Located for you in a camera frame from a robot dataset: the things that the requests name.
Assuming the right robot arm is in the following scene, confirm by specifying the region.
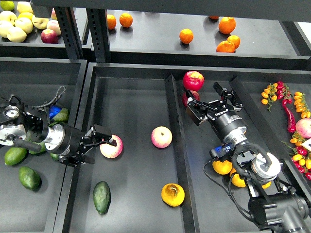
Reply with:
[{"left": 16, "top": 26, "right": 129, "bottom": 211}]
[{"left": 185, "top": 83, "right": 311, "bottom": 233}]

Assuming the red chili pepper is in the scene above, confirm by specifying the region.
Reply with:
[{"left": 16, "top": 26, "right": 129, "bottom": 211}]
[{"left": 282, "top": 99, "right": 296, "bottom": 133}]

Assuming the yellow pear bottom centre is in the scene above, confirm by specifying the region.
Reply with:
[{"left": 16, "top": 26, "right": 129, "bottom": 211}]
[{"left": 229, "top": 168, "right": 246, "bottom": 188}]

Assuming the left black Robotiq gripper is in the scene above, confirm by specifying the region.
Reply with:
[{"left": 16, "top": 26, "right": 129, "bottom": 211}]
[{"left": 45, "top": 123, "right": 117, "bottom": 167}]

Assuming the green lime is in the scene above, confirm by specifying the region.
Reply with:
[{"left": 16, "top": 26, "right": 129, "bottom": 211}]
[{"left": 0, "top": 0, "right": 15, "bottom": 11}]

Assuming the orange on shelf centre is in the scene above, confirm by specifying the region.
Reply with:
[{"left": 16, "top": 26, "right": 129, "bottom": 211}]
[{"left": 179, "top": 29, "right": 194, "bottom": 44}]

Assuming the green avocado bottom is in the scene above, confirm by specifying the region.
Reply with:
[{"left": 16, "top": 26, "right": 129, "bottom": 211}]
[{"left": 18, "top": 166, "right": 41, "bottom": 190}]

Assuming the yellow pear bottom right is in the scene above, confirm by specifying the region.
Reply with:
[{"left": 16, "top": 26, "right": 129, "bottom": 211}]
[{"left": 261, "top": 181, "right": 272, "bottom": 189}]

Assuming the pink apple centre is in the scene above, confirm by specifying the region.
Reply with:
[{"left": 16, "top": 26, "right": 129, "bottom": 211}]
[{"left": 151, "top": 126, "right": 173, "bottom": 149}]

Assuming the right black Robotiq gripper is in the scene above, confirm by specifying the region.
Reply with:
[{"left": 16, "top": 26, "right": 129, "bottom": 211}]
[{"left": 186, "top": 82, "right": 247, "bottom": 142}]

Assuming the black left tray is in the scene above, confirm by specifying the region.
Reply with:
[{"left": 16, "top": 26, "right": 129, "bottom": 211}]
[{"left": 0, "top": 58, "right": 86, "bottom": 233}]

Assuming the dark green avocado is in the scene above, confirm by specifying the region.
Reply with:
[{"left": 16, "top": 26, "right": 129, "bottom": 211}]
[{"left": 93, "top": 181, "right": 111, "bottom": 214}]

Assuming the orange on shelf right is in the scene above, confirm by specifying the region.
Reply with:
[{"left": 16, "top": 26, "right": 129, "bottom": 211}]
[{"left": 227, "top": 35, "right": 241, "bottom": 49}]

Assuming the light green avocado left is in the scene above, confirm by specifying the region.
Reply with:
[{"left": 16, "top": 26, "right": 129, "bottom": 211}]
[{"left": 4, "top": 147, "right": 28, "bottom": 166}]

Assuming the orange cherry tomato vine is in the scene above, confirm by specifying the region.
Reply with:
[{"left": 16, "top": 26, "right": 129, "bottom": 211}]
[{"left": 261, "top": 83, "right": 277, "bottom": 111}]

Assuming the pink apple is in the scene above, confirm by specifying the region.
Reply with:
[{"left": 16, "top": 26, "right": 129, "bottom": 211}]
[
  {"left": 151, "top": 126, "right": 173, "bottom": 149},
  {"left": 100, "top": 134, "right": 123, "bottom": 159}
]

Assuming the black centre tray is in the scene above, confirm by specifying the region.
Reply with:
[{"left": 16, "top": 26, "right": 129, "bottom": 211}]
[{"left": 53, "top": 62, "right": 311, "bottom": 233}]

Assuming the red apple on shelf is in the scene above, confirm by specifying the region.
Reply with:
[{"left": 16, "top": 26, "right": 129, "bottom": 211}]
[{"left": 41, "top": 29, "right": 58, "bottom": 44}]

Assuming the large orange on shelf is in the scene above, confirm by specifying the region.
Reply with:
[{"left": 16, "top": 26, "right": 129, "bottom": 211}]
[{"left": 218, "top": 17, "right": 236, "bottom": 34}]

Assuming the dark red apple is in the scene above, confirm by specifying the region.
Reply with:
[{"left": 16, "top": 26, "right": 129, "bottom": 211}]
[{"left": 182, "top": 90, "right": 200, "bottom": 107}]

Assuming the pink peach right edge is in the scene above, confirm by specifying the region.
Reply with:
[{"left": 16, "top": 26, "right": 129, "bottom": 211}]
[{"left": 295, "top": 118, "right": 311, "bottom": 139}]

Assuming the orange on shelf left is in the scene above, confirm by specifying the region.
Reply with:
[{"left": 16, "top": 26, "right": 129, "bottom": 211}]
[{"left": 106, "top": 14, "right": 117, "bottom": 30}]

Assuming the black tray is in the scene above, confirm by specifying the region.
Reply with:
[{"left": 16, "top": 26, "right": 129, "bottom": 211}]
[
  {"left": 53, "top": 62, "right": 311, "bottom": 233},
  {"left": 0, "top": 58, "right": 86, "bottom": 233}
]

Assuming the yellow pear with stem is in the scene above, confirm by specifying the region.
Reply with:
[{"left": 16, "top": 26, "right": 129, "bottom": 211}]
[{"left": 161, "top": 183, "right": 185, "bottom": 207}]

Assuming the pink apple left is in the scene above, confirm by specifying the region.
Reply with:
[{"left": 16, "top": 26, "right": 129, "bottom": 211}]
[{"left": 100, "top": 134, "right": 123, "bottom": 159}]

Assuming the yellow cherry tomato vine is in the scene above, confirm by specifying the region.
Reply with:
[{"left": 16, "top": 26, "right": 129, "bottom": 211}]
[{"left": 294, "top": 92, "right": 311, "bottom": 119}]

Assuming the yellow apple centre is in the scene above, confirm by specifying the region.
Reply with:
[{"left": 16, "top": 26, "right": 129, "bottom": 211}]
[{"left": 15, "top": 17, "right": 33, "bottom": 34}]

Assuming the green avocado top right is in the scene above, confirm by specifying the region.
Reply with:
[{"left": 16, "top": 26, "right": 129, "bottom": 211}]
[{"left": 52, "top": 108, "right": 69, "bottom": 122}]

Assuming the yellow pear left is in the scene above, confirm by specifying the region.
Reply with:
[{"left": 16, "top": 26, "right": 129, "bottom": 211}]
[{"left": 212, "top": 160, "right": 233, "bottom": 175}]

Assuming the orange on shelf front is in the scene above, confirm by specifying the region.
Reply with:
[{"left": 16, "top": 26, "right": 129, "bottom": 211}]
[{"left": 216, "top": 40, "right": 236, "bottom": 53}]

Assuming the yellow apple front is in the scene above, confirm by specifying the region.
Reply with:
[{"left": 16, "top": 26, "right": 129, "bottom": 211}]
[{"left": 7, "top": 27, "right": 27, "bottom": 43}]

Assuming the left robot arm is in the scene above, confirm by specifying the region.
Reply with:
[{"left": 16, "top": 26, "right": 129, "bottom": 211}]
[{"left": 0, "top": 86, "right": 117, "bottom": 167}]

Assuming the bright red apple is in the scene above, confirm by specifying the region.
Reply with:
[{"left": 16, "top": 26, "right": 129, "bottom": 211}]
[{"left": 183, "top": 71, "right": 205, "bottom": 91}]

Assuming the yellow apple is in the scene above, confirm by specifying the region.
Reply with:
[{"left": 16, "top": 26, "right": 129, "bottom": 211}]
[
  {"left": 15, "top": 17, "right": 33, "bottom": 34},
  {"left": 7, "top": 27, "right": 27, "bottom": 43}
]

